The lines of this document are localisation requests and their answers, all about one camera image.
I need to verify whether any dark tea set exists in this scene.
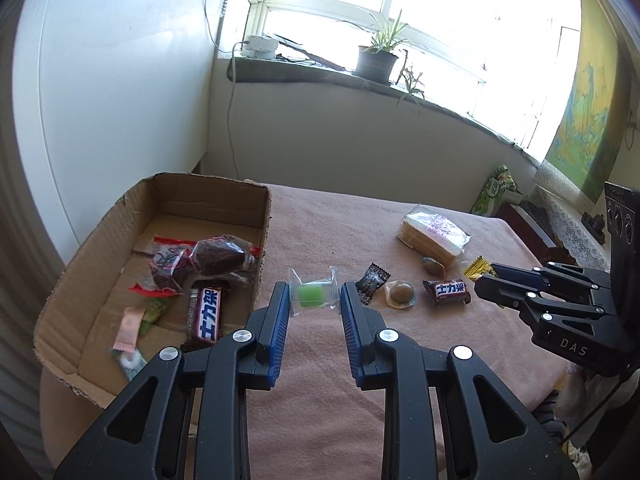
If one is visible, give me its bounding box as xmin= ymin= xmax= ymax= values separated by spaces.
xmin=582 ymin=212 xmax=609 ymax=237

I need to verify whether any potted spider plant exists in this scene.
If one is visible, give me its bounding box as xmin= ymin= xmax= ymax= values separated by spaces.
xmin=345 ymin=10 xmax=427 ymax=111

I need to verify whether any white power strip box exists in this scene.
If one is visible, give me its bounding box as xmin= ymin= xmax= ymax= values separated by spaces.
xmin=241 ymin=35 xmax=277 ymax=61

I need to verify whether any cardboard box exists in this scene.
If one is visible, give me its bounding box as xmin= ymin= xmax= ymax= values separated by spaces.
xmin=32 ymin=172 xmax=273 ymax=408

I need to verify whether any pink candy packet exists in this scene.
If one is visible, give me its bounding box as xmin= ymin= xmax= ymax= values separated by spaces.
xmin=112 ymin=307 xmax=146 ymax=351

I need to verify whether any landscape wall poster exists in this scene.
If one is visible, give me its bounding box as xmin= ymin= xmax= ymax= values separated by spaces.
xmin=544 ymin=0 xmax=632 ymax=206

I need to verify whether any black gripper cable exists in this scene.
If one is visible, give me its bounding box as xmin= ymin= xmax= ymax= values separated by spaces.
xmin=560 ymin=370 xmax=632 ymax=447

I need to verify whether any thin white cable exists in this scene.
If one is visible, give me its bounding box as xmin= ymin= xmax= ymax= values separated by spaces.
xmin=202 ymin=0 xmax=246 ymax=56

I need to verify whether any black candy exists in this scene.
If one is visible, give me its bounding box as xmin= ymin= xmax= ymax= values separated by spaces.
xmin=356 ymin=262 xmax=392 ymax=306

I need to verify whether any green jelly cup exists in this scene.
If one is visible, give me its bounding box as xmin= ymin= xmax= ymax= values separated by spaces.
xmin=289 ymin=266 xmax=341 ymax=317

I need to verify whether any grey stone windowsill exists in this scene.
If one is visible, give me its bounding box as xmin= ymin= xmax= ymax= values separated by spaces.
xmin=226 ymin=55 xmax=542 ymax=167

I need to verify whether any brown chocolate bar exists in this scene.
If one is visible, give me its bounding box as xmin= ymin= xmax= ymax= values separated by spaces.
xmin=184 ymin=285 xmax=231 ymax=352
xmin=422 ymin=278 xmax=472 ymax=305

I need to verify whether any white lace cloth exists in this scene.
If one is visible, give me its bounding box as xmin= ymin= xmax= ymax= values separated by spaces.
xmin=532 ymin=160 xmax=614 ymax=274

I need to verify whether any clear red-edged snack packet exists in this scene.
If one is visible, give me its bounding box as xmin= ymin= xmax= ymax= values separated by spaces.
xmin=127 ymin=236 xmax=201 ymax=298

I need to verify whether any maroon open box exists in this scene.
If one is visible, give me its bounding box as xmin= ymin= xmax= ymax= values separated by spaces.
xmin=495 ymin=200 xmax=559 ymax=262

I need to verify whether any white power cord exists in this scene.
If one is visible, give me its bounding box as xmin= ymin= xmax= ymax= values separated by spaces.
xmin=226 ymin=57 xmax=242 ymax=178

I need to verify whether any zebra striped cloth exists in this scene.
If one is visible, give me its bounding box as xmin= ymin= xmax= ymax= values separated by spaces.
xmin=532 ymin=390 xmax=568 ymax=441

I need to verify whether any yellow candy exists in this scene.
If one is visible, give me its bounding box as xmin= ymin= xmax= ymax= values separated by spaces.
xmin=463 ymin=256 xmax=498 ymax=281

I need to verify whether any white green candy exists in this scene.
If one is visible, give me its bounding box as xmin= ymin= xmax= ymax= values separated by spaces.
xmin=111 ymin=349 xmax=148 ymax=381

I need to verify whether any round brown snack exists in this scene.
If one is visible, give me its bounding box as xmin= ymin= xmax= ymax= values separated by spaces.
xmin=384 ymin=280 xmax=417 ymax=309

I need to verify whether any white fluffy cloth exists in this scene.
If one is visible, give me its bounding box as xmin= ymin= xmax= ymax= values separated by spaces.
xmin=555 ymin=365 xmax=628 ymax=480

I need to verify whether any white framed window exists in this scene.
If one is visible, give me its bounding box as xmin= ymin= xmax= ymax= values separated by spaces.
xmin=245 ymin=0 xmax=583 ymax=152

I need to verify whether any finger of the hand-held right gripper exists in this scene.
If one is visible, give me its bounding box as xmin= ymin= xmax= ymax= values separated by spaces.
xmin=492 ymin=261 xmax=614 ymax=294
xmin=474 ymin=275 xmax=617 ymax=332

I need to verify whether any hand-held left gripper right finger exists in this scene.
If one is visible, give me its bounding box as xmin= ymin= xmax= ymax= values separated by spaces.
xmin=339 ymin=281 xmax=581 ymax=480

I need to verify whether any white cabinet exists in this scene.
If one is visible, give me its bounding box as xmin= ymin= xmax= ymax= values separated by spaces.
xmin=12 ymin=0 xmax=227 ymax=267

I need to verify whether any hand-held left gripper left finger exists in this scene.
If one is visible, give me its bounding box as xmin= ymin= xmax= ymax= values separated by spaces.
xmin=52 ymin=281 xmax=292 ymax=480

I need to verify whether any white pleated curtain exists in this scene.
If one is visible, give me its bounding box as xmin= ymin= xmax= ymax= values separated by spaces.
xmin=0 ymin=25 xmax=67 ymax=480

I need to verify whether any green gift bag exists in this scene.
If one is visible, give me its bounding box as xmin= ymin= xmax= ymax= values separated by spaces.
xmin=472 ymin=165 xmax=521 ymax=219

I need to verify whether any bagged sliced bread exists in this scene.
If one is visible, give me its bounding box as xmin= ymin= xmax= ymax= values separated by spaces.
xmin=397 ymin=203 xmax=472 ymax=270

